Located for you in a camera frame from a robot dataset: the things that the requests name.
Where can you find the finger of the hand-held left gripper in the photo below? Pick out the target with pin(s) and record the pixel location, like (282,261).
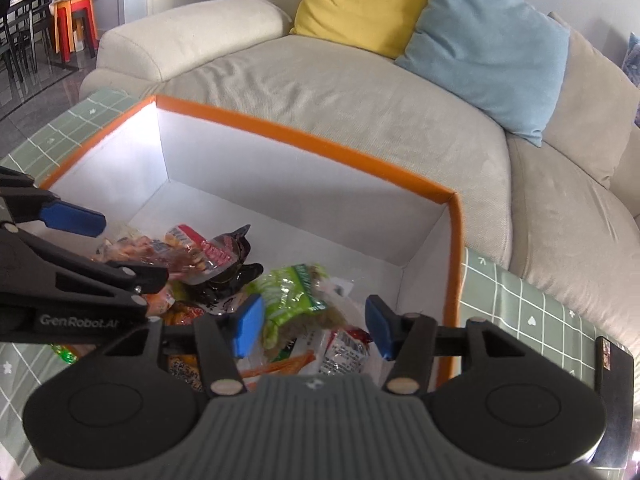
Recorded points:
(115,280)
(75,221)

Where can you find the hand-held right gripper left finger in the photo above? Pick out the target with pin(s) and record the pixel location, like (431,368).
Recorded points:
(248,326)

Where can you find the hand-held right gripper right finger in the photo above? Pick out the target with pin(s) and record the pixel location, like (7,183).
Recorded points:
(378,328)

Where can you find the clear orange bean packet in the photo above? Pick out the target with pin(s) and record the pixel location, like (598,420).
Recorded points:
(135,250)

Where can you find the white red label packet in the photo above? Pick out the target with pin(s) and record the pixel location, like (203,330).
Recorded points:
(345,352)

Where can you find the orange stick snack packet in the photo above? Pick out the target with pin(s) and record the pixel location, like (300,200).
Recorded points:
(280,364)

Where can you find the pale green vegetable packet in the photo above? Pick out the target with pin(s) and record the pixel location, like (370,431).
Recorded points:
(295,300)

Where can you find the black snack packet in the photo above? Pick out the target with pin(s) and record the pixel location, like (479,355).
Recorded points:
(235,270)

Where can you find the red label meat packet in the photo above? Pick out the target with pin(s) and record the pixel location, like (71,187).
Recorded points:
(200,252)

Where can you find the orange cardboard box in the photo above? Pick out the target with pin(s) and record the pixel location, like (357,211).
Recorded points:
(300,190)

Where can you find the small green snack packet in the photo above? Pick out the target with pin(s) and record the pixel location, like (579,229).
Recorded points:
(64,354)

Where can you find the orange plastic stool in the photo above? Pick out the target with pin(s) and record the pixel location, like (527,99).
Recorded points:
(75,30)

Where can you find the black dining chair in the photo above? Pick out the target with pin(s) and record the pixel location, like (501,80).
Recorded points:
(12,35)
(45,5)

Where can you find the red plastic stool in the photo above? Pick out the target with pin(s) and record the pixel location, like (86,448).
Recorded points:
(92,20)

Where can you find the black flat device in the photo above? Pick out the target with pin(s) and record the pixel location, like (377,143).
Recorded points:
(617,400)

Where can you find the beige sofa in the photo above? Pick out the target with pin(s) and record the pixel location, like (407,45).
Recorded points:
(325,80)

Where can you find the light blue pillow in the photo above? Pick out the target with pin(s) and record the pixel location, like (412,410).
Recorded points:
(490,50)

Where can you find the yellow pillow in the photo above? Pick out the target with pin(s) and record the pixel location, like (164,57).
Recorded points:
(365,2)

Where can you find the patterned pillow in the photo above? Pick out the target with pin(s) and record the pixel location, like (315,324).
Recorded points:
(632,77)

